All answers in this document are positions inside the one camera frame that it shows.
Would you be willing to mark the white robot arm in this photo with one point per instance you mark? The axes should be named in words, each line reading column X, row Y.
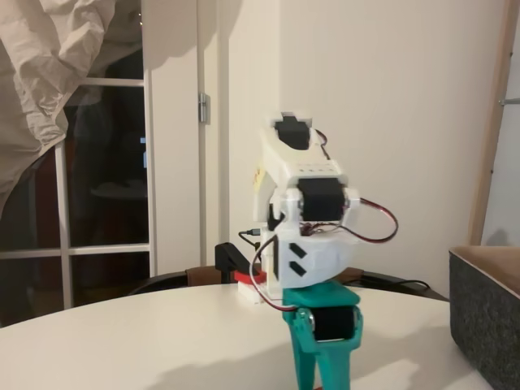
column 325, row 256

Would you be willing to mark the dark grey felt basket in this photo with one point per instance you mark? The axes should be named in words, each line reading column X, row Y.
column 483, row 317

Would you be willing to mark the large black red clamp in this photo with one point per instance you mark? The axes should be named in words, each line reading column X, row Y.
column 223, row 260

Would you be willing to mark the pale grey panel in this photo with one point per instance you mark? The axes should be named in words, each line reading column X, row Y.
column 510, row 162

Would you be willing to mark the metal door hinge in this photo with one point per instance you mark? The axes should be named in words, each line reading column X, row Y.
column 203, row 107

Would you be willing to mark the beige crumpled curtain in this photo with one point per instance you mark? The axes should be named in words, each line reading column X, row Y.
column 40, row 61

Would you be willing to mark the light wooden post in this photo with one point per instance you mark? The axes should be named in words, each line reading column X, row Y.
column 489, row 142

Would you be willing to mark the white glazed door frame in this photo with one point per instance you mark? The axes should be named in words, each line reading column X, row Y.
column 149, row 162

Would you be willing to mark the metal shelf bracket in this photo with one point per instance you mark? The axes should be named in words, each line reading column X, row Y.
column 512, row 100

